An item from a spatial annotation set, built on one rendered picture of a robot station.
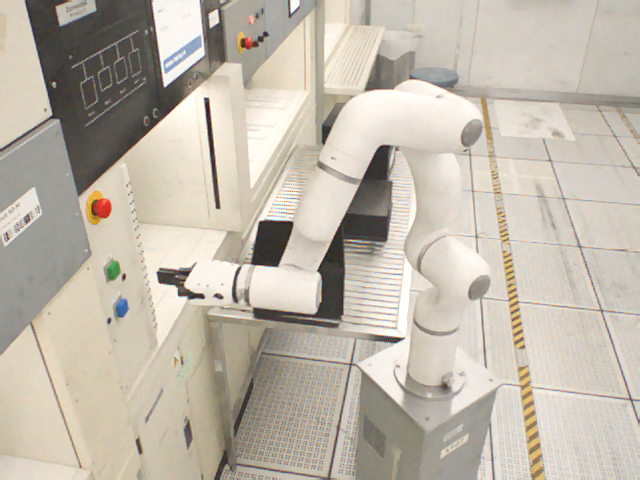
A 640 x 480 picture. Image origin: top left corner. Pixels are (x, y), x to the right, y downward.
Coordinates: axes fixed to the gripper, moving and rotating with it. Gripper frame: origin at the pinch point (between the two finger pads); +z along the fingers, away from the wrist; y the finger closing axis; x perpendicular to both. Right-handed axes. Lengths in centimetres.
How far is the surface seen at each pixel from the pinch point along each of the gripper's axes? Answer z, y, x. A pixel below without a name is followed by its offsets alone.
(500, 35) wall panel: -111, 480, -61
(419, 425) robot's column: -55, 9, -44
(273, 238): -4, 69, -34
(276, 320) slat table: -11, 41, -44
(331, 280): -27, 46, -31
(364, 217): -31, 90, -35
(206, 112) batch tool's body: 15, 70, 8
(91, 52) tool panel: 12.2, 8.7, 42.7
